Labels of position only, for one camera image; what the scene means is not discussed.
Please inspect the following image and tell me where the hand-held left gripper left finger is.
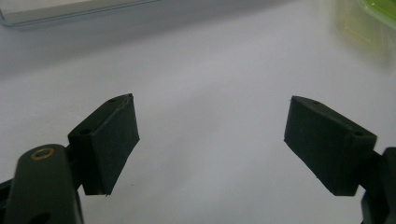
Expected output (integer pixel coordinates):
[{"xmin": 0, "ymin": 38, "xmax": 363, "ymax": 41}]
[{"xmin": 67, "ymin": 92, "xmax": 140, "ymax": 197}]

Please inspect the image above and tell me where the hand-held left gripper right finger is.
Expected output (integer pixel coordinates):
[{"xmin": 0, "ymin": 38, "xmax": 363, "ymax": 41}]
[{"xmin": 283, "ymin": 95, "xmax": 378, "ymax": 197}]

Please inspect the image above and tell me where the yellow-green plastic container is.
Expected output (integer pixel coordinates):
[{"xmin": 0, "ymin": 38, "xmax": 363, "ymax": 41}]
[{"xmin": 330, "ymin": 0, "xmax": 396, "ymax": 64}]

